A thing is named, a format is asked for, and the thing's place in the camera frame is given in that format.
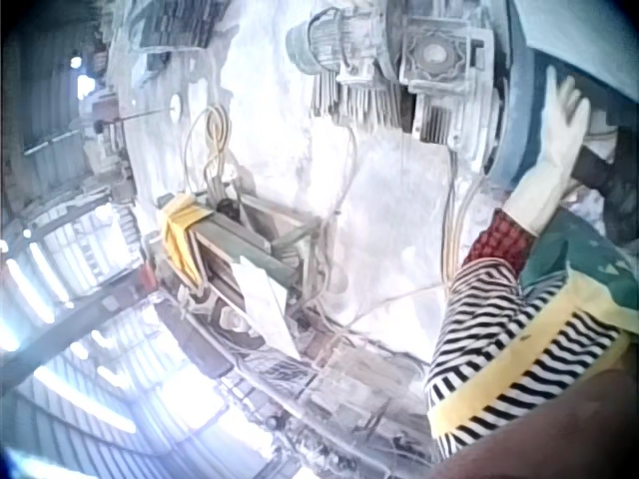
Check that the person's left hand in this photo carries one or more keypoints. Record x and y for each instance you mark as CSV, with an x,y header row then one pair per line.
x,y
559,144

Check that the person's left fingers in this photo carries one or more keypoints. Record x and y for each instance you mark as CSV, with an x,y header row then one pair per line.
x,y
566,102

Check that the blue machine wheel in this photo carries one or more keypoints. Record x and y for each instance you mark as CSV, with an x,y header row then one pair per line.
x,y
519,120

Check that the grey stone slab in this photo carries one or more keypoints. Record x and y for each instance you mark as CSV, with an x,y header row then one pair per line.
x,y
574,30

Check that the dark machine part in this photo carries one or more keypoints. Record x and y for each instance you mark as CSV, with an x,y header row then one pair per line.
x,y
611,164

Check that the grey metal gearbox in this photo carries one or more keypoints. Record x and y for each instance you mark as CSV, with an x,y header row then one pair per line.
x,y
444,65

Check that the grey electric motor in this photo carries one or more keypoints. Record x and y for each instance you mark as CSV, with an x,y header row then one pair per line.
x,y
334,40

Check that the white tile piece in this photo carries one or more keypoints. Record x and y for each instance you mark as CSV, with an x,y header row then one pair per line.
x,y
267,304

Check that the green machine with yellow tape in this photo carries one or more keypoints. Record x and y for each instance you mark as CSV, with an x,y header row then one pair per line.
x,y
224,249

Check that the white round disc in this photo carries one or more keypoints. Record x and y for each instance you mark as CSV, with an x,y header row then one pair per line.
x,y
175,108

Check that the stack of grey slabs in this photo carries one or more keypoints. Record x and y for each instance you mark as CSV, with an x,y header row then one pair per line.
x,y
175,25

